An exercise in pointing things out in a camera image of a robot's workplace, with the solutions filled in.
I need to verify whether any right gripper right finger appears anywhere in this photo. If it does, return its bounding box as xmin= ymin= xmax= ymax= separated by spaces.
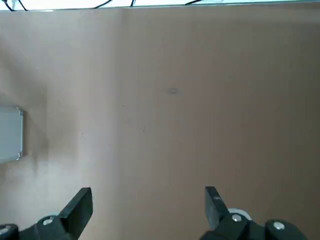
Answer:
xmin=199 ymin=186 xmax=307 ymax=240

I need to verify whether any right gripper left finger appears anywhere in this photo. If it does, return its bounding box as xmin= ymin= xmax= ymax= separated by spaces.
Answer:
xmin=0 ymin=187 xmax=94 ymax=240

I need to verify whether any black desk cable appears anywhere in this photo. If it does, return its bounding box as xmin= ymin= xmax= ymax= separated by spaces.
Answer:
xmin=93 ymin=0 xmax=113 ymax=10

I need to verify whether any silver aluminium first-aid case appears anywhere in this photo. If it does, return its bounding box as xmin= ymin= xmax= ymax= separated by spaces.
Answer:
xmin=0 ymin=105 xmax=25 ymax=165

